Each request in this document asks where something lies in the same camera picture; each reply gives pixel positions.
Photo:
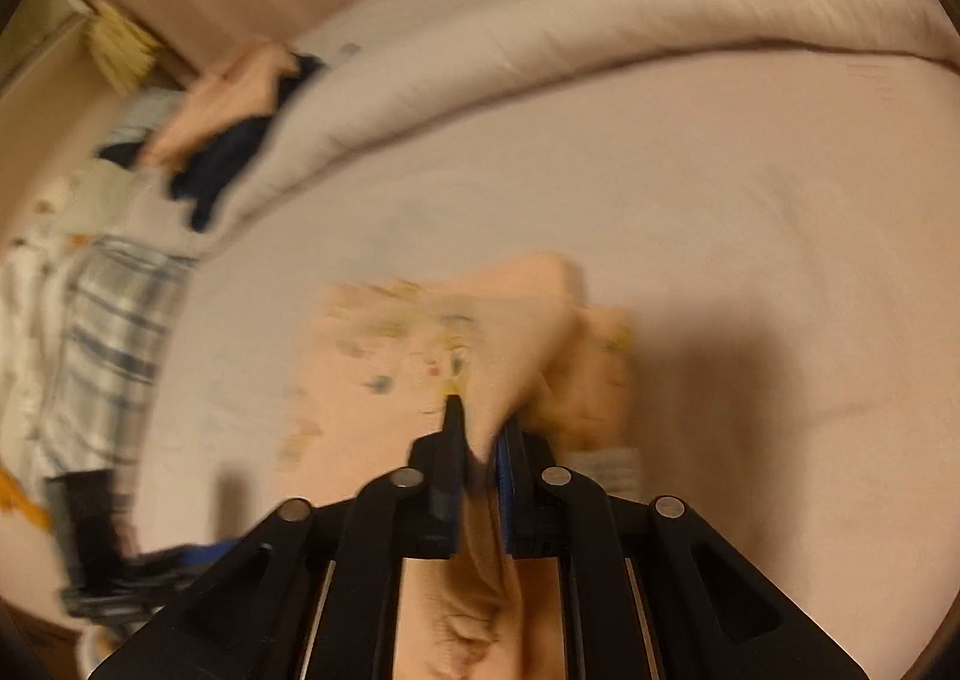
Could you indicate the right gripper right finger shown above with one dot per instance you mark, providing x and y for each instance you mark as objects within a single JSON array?
[{"x": 528, "y": 513}]

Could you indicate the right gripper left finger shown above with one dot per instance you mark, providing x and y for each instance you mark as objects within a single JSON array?
[{"x": 433, "y": 514}]

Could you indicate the peach cartoon print baby garment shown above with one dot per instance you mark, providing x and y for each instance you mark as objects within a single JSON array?
[{"x": 517, "y": 340}]

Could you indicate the orange cloth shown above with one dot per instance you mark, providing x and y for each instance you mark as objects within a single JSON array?
[{"x": 13, "y": 499}]

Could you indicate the grey plaid pillow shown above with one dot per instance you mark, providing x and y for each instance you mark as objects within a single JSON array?
[{"x": 122, "y": 305}]

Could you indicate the white crumpled bedding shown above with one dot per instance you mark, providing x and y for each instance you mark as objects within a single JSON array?
[{"x": 35, "y": 277}]

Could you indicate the pale green pillow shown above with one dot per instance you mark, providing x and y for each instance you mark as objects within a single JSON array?
[{"x": 91, "y": 199}]

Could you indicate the dark navy garment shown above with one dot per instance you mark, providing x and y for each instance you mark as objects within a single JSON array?
[{"x": 208, "y": 173}]

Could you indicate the plain peach garment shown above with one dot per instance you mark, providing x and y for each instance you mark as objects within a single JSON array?
[{"x": 241, "y": 85}]

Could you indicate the yellow fringed cloth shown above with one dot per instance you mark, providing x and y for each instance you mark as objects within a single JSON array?
[{"x": 124, "y": 52}]

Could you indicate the grey rolled duvet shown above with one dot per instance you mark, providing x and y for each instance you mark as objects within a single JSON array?
[{"x": 394, "y": 65}]

